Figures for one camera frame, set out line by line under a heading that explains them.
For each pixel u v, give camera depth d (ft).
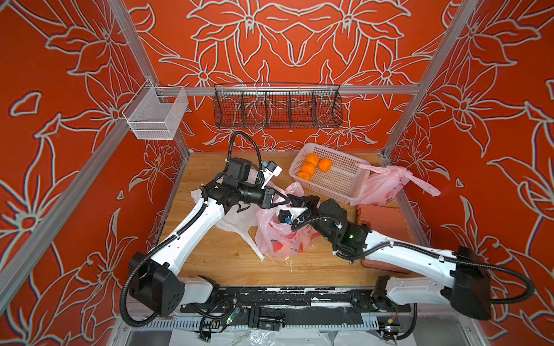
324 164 3.49
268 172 2.11
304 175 3.38
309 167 3.43
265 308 2.34
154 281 1.27
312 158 3.55
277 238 2.46
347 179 3.50
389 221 2.88
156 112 3.04
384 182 2.80
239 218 3.03
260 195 2.03
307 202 2.01
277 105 3.20
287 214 1.91
